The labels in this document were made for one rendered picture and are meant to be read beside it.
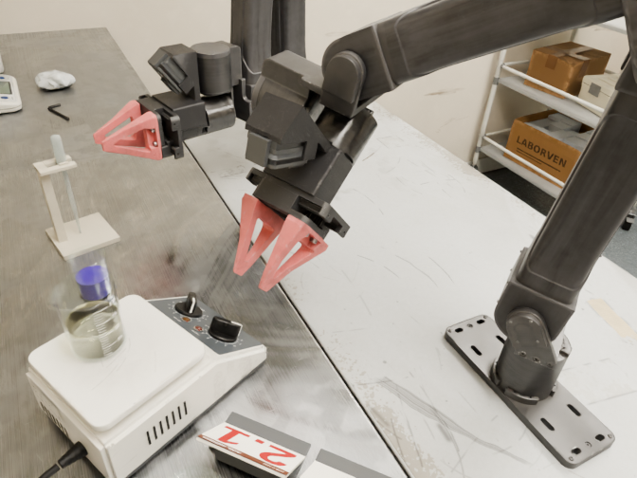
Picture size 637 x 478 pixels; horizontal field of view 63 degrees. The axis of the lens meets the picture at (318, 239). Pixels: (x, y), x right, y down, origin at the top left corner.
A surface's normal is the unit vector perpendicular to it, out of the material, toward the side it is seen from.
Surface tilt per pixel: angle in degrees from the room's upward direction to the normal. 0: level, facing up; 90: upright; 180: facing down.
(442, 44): 90
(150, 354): 0
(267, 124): 40
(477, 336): 0
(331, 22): 90
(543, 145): 91
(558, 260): 81
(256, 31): 90
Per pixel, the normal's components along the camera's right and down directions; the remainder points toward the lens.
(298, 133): 0.77, 0.42
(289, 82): -0.49, 0.50
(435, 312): 0.05, -0.80
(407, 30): -0.32, 0.42
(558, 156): -0.86, 0.29
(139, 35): 0.46, 0.54
